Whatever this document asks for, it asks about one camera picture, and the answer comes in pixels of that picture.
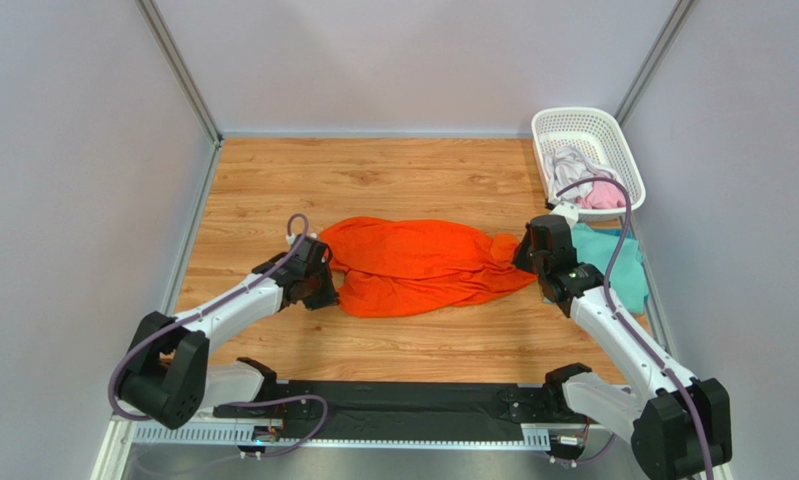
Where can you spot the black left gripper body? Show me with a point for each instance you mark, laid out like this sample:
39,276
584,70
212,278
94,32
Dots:
321,289

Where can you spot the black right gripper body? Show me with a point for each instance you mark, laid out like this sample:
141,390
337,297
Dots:
525,252

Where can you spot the orange t shirt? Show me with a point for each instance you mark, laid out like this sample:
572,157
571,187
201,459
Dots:
412,267

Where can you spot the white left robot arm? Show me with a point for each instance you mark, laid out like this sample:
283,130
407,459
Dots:
166,375

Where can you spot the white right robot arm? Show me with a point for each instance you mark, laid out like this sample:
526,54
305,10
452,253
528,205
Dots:
677,425

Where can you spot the pink t shirt in basket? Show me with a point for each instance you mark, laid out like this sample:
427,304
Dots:
599,195

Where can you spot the white t shirt in basket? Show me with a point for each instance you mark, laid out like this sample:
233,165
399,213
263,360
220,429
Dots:
568,165

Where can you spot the teal folded t shirt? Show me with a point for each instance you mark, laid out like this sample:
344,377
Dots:
628,278

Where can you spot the white plastic laundry basket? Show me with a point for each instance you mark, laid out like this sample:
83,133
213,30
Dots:
575,145

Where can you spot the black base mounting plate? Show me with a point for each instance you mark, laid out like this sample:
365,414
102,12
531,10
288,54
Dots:
407,410

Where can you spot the aluminium frame rail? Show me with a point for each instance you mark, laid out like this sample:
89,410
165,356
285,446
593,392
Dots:
362,445

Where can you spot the right aluminium corner post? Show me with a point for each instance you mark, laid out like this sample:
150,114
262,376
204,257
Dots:
664,41

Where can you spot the aluminium corner post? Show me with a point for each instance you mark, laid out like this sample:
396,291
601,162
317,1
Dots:
154,19
664,41

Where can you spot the left aluminium corner post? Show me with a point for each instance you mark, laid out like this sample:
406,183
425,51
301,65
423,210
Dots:
154,19

